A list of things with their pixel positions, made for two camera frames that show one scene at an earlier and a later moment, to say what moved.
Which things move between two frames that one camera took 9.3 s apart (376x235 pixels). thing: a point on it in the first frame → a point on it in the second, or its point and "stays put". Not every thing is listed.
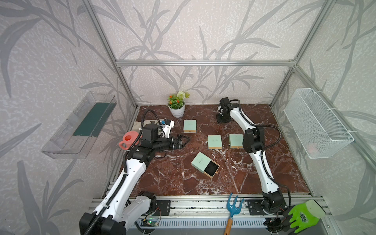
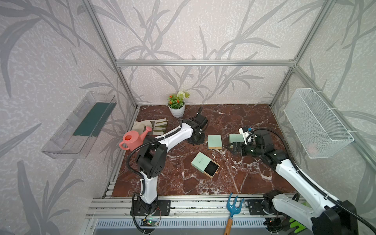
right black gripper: (219, 121) → (230, 151)
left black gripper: (177, 146) → (202, 135)
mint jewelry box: (236, 141) stays put
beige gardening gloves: (137, 126) stays put
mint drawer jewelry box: (214, 142) stays put
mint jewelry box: (205, 165) stays put
